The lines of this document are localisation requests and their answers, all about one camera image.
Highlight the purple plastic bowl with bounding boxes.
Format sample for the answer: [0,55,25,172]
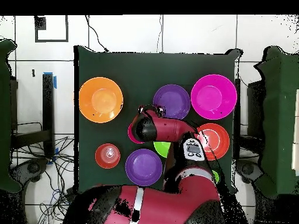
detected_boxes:
[152,84,191,120]
[125,148,163,187]

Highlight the large orange plastic bowl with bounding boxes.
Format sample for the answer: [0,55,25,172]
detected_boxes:
[78,76,124,124]

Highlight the small crimson plastic bowl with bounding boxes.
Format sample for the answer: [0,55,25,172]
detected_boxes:
[127,122,145,145]

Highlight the green plastic bowl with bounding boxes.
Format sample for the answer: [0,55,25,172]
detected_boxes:
[153,141,172,159]

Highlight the dark green tablecloth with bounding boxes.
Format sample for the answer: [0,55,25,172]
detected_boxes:
[74,45,242,196]

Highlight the large pink plastic bowl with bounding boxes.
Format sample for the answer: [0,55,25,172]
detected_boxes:
[190,73,238,120]

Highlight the small red-orange plastic bowl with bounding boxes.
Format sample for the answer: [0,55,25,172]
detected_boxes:
[95,143,121,169]

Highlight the large red-orange plastic bowl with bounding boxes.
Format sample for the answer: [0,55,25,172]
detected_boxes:
[196,122,230,161]

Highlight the blue tape strip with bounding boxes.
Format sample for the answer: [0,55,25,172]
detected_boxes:
[43,71,57,89]

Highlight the black metal stand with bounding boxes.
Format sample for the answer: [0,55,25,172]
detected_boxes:
[10,73,55,159]

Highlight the black chair base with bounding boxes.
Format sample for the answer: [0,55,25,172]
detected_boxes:
[10,157,48,185]
[235,159,263,184]

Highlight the green cloth side table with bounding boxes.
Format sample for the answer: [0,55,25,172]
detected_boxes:
[253,45,299,198]
[0,38,22,193]

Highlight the black floor cable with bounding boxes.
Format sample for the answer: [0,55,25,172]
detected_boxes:
[84,15,110,53]

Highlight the bundle of floor cables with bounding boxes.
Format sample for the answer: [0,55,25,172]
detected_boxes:
[11,122,78,224]

